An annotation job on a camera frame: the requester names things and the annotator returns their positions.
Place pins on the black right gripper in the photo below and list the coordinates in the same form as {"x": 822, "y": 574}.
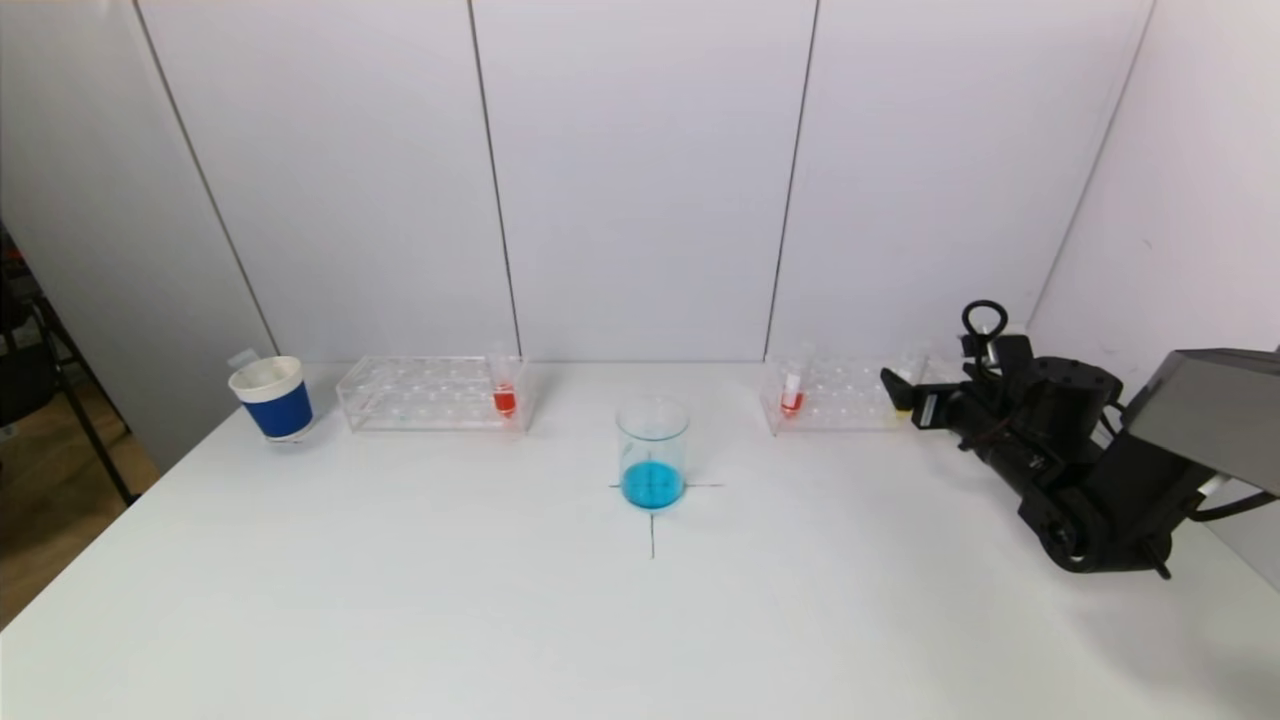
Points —
{"x": 927, "y": 408}

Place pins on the yellow pigment test tube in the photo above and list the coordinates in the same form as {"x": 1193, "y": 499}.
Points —
{"x": 912, "y": 362}

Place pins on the blue sleeved white paper cup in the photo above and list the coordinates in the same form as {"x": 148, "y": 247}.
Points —
{"x": 280, "y": 412}

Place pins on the blue pigment test tube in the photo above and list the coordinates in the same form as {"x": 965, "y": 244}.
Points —
{"x": 245, "y": 357}

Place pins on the grey and black right arm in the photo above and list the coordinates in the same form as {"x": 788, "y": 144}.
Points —
{"x": 1150, "y": 450}

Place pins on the clear acrylic test tube rack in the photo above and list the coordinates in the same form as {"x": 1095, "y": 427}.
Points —
{"x": 840, "y": 395}
{"x": 430, "y": 400}

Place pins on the red pigment test tube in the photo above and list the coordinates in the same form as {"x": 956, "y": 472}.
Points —
{"x": 791, "y": 402}
{"x": 505, "y": 402}

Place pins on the clear glass beaker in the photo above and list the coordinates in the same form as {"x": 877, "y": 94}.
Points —
{"x": 653, "y": 480}

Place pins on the black tripod stand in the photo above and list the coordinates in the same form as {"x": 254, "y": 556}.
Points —
{"x": 70, "y": 385}

